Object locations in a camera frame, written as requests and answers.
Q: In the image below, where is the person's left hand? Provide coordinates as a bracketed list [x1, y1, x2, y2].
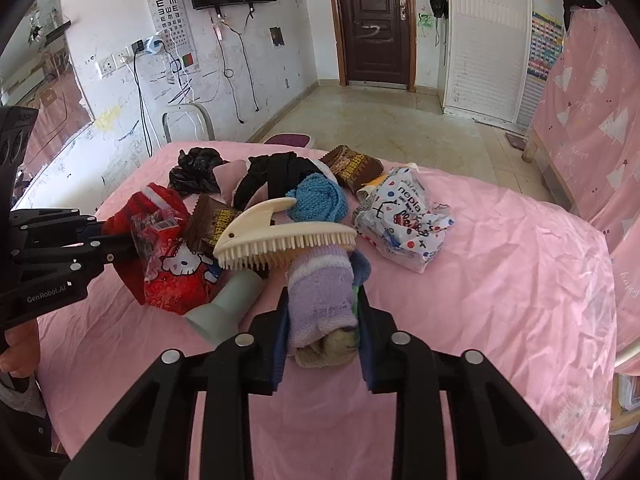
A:
[0, 317, 43, 378]

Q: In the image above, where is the black cloth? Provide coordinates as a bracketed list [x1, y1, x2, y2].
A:
[231, 151, 326, 211]

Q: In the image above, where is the blue knit sock ball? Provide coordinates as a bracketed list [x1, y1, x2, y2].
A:
[286, 172, 349, 224]

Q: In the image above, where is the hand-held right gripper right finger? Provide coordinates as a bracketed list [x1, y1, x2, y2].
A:
[355, 285, 586, 480]

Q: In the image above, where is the pink printed curtain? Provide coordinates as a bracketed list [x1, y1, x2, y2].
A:
[530, 0, 640, 376]

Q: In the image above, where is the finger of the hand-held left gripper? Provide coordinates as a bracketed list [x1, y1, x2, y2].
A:
[7, 208, 113, 248]
[12, 235, 151, 286]

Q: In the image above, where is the colourful wall chart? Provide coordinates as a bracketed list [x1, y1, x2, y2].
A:
[527, 7, 566, 83]

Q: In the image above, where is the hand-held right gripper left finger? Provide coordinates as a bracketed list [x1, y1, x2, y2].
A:
[60, 287, 296, 480]

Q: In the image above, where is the black plastic bag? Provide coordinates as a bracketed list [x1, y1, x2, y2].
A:
[168, 146, 231, 198]

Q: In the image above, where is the person's left forearm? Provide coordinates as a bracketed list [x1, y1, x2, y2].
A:
[0, 375, 51, 456]

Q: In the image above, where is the pink bed sheet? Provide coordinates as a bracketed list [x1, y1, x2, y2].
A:
[37, 140, 618, 480]

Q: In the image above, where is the purple striped sock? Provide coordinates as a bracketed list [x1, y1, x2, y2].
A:
[286, 242, 362, 368]

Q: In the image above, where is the purple cushion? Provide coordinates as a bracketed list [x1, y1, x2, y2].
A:
[263, 132, 314, 151]

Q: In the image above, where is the grey metal chair frame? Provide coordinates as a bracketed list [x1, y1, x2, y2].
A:
[161, 101, 217, 145]

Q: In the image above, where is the eye chart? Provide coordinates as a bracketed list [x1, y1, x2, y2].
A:
[145, 0, 198, 71]

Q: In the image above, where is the grey-green plastic cup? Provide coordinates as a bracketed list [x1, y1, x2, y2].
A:
[184, 267, 266, 347]

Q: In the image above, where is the white louvered wardrobe door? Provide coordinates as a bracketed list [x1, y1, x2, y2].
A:
[440, 0, 536, 126]

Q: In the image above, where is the red cartoon plastic bag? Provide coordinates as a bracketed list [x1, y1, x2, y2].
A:
[131, 210, 226, 316]

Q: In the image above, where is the white dotted plastic packet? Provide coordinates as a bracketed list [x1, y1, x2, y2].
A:
[352, 162, 456, 274]

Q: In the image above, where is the dark blue sock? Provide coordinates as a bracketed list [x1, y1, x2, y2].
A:
[350, 251, 372, 286]

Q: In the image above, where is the cream hair brush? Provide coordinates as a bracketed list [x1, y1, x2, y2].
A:
[212, 196, 358, 272]

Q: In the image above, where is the brown door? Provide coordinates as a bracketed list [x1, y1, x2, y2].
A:
[325, 0, 417, 93]

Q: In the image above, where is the brown snack wrapper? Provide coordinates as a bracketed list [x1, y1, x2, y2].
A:
[320, 145, 386, 193]
[187, 194, 243, 256]

